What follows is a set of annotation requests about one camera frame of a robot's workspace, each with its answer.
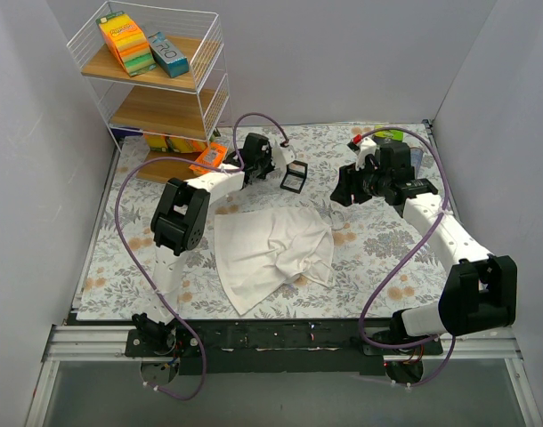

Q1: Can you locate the white garment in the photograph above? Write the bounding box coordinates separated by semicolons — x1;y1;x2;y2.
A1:
214;207;335;316

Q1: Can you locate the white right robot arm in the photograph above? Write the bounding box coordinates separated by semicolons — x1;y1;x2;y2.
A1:
330;135;517;354

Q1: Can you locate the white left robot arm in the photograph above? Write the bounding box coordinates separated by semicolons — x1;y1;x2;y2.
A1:
132;133;275;356

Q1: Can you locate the right black display box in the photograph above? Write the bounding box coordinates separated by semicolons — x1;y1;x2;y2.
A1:
280;160;308;194

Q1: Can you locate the orange small package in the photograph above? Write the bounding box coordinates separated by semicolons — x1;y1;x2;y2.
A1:
190;142;228;176

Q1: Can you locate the green black razor package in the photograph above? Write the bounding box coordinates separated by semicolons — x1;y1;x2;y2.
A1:
371;129;404;145

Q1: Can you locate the blue silver can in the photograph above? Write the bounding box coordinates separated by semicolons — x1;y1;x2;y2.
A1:
410;147;425;176

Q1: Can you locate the floral table mat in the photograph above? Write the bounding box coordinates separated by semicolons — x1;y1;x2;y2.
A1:
77;123;447;321

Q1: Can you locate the yellow sponge pack lower shelf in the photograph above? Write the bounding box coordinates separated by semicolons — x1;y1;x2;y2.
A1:
143;133;208;154

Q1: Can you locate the teal grey carton box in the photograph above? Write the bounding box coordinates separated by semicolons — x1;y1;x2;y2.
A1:
141;23;189;78

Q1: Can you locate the orange sponge pack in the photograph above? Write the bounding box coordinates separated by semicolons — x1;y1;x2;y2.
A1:
96;11;157;77

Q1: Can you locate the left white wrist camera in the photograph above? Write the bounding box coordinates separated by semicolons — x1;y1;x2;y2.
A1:
271;145;296;171

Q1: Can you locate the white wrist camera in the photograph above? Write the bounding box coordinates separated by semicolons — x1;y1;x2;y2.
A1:
347;134;377;170
271;145;296;171

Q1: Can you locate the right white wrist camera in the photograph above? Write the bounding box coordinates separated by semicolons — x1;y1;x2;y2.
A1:
347;134;377;170

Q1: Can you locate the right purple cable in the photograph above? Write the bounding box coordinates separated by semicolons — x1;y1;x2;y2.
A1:
351;128;456;387

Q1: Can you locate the purple cable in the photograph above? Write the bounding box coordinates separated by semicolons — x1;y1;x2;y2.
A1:
351;128;456;387
114;113;293;401

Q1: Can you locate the white wire wooden shelf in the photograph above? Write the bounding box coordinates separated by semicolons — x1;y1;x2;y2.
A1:
66;0;237;195

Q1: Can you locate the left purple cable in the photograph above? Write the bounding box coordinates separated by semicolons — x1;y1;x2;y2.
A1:
114;113;293;401

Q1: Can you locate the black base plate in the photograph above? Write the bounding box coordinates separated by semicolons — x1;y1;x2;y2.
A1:
125;314;443;383

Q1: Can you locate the aluminium frame rail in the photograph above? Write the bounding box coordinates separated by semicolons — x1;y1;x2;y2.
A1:
26;325;543;426

